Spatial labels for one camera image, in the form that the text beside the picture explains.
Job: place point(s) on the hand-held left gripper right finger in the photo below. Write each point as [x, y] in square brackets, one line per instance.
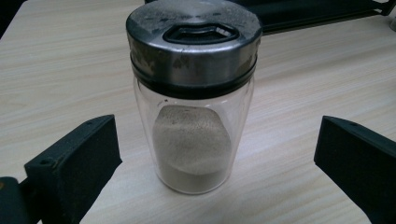
[361, 161]

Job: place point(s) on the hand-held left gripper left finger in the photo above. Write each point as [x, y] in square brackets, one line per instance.
[74, 161]

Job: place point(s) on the glass shaker jar metal lid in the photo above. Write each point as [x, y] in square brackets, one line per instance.
[193, 62]

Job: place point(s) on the black metal rack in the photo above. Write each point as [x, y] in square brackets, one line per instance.
[295, 12]

